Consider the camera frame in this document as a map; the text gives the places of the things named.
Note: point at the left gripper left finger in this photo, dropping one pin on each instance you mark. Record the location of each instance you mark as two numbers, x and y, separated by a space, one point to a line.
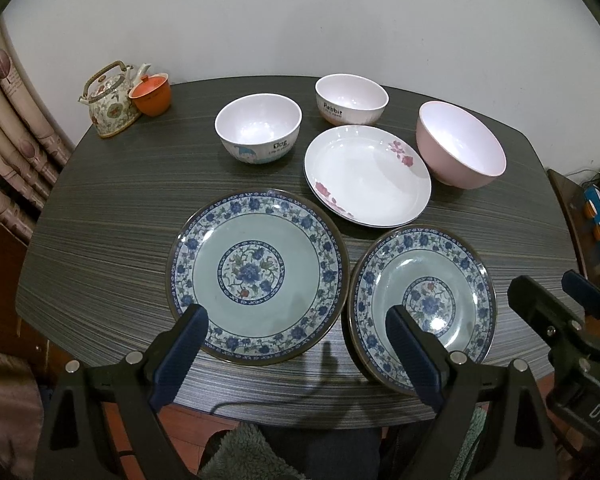
76 441

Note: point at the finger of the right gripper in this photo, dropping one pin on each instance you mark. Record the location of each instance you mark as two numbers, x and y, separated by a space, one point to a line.
583 291
565 334

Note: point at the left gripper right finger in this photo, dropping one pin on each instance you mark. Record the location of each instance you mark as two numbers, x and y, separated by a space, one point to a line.
491 419

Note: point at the small blue floral plate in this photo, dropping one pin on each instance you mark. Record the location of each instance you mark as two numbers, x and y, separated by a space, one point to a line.
438 279

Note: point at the pink bowl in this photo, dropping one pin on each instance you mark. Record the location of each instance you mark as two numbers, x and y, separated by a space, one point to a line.
459 149

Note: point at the white plate pink flowers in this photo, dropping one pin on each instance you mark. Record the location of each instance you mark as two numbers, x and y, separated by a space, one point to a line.
368 176

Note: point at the large blue floral plate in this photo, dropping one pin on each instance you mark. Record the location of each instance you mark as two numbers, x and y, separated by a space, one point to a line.
270 268

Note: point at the white bowl Rabbit print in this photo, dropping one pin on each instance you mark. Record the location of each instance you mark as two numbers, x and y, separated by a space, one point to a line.
347 99

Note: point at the white bowl Dog print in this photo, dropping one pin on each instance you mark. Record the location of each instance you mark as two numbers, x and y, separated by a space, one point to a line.
259 128

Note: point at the dark wooden side cabinet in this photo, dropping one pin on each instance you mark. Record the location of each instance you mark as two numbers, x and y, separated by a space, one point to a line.
571 198

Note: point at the grey fuzzy cloth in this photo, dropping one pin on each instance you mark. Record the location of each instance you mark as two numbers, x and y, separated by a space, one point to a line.
243 453

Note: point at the striped beige curtain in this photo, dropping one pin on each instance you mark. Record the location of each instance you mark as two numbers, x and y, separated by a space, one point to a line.
32 150

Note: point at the floral ceramic teapot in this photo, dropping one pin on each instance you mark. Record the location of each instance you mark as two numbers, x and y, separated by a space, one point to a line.
107 97

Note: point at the orange tea cup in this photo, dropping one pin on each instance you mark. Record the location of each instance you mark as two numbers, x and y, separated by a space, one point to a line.
152 95

